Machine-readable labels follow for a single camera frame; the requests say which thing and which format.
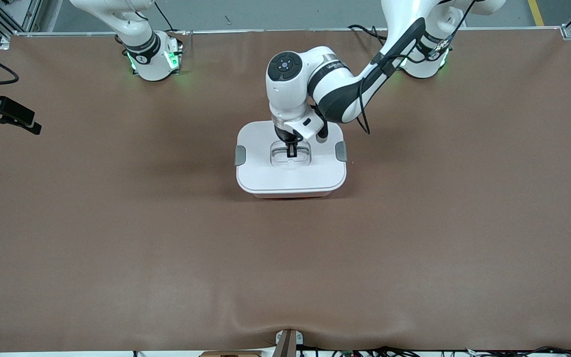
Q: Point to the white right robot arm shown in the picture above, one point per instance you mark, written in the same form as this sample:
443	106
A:
149	59

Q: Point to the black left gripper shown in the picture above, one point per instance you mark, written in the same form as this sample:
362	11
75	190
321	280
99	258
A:
282	134

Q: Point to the brown table mat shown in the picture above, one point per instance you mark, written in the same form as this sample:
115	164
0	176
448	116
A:
285	272

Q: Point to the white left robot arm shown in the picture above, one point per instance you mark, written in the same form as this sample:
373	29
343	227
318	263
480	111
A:
295	94

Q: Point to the pink translucent plastic box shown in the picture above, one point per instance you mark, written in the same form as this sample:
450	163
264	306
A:
290	196

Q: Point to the white box lid grey clips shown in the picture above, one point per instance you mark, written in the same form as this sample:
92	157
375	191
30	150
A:
265	173

